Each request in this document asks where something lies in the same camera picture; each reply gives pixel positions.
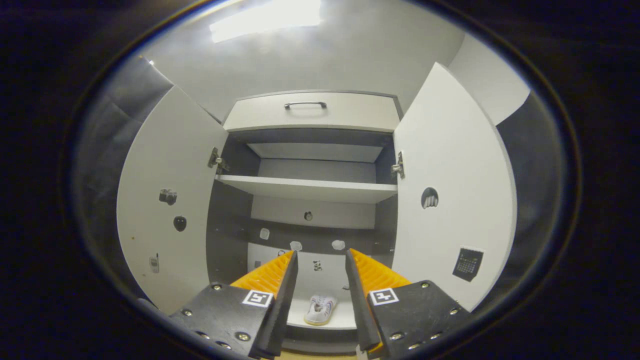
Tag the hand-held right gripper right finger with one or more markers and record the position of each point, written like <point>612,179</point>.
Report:
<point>357,310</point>

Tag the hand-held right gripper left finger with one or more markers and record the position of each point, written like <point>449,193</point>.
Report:
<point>282,310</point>

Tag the white striped shoe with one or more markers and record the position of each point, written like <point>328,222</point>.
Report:
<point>320,310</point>

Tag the white shoe cabinet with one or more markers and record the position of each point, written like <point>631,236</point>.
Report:
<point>320,170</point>

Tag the white shoe cabinet door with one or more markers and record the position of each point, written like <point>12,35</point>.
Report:
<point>460,150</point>
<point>170,150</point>

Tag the white cabinet shelf board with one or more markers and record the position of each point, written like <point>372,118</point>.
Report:
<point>310,189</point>

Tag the metal door hinge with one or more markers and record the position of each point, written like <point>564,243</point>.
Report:
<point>398,169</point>
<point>217,161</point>

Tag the white cabinet drawer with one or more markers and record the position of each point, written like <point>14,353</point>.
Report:
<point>260,115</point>

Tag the black backdrop cloth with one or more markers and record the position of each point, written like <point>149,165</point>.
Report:
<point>110,150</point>
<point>540,190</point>

